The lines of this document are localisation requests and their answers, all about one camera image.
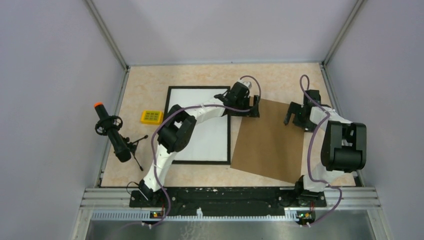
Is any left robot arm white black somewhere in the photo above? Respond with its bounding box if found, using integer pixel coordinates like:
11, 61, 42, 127
138, 79, 262, 207

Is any black picture frame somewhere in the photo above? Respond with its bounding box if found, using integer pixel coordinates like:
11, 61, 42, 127
163, 86, 232, 166

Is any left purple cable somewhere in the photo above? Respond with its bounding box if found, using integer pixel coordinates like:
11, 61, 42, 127
142, 75, 262, 229

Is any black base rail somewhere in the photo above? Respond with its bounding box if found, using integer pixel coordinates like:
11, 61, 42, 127
129, 186, 327, 219

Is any brown frame backing board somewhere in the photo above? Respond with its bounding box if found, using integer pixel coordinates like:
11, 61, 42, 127
230, 99, 305, 184

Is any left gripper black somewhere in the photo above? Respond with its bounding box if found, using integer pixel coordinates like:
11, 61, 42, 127
232, 95, 260, 119

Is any yellow small tray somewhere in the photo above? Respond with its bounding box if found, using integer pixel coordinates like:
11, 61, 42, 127
140, 110, 164, 126

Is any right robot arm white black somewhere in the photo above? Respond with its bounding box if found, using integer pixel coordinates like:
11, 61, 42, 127
283, 90, 367, 206

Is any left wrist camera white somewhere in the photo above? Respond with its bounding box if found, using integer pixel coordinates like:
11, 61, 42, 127
239, 79, 252, 90

